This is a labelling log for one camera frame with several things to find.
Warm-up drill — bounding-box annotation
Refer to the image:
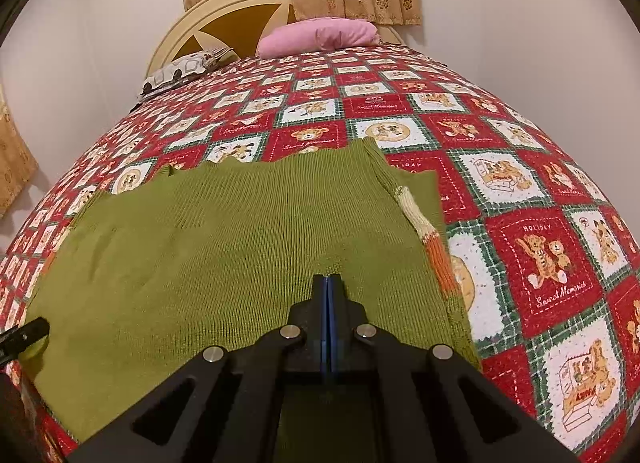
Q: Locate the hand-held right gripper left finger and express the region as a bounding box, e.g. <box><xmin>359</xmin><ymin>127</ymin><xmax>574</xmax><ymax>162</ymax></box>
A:
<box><xmin>65</xmin><ymin>275</ymin><xmax>327</xmax><ymax>463</ymax></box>

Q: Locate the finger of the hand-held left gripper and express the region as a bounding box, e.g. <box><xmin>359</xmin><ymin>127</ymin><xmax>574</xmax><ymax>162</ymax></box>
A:
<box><xmin>0</xmin><ymin>318</ymin><xmax>51</xmax><ymax>363</ymax></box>

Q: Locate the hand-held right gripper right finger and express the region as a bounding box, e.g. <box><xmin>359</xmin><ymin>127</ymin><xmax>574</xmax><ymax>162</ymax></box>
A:
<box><xmin>327</xmin><ymin>274</ymin><xmax>581</xmax><ymax>463</ymax></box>

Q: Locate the green orange cream striped sweater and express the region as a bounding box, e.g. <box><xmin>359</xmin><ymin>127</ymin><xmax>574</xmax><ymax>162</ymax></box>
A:
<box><xmin>22</xmin><ymin>137</ymin><xmax>483</xmax><ymax>463</ymax></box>

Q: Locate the red printed bear blanket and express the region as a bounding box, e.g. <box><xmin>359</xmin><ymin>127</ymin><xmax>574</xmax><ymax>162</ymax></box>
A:
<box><xmin>0</xmin><ymin>40</ymin><xmax>640</xmax><ymax>463</ymax></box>

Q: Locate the white patterned pillow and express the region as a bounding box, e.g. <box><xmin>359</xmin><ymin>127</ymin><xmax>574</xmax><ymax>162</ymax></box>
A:
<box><xmin>141</xmin><ymin>47</ymin><xmax>236</xmax><ymax>96</ymax></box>

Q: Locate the pink pillow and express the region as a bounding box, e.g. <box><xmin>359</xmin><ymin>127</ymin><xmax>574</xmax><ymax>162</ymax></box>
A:
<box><xmin>256</xmin><ymin>17</ymin><xmax>379</xmax><ymax>58</ymax></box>

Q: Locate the cream wooden headboard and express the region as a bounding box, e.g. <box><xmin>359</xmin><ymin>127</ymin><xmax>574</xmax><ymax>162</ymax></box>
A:
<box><xmin>145</xmin><ymin>0</ymin><xmax>406</xmax><ymax>89</ymax></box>

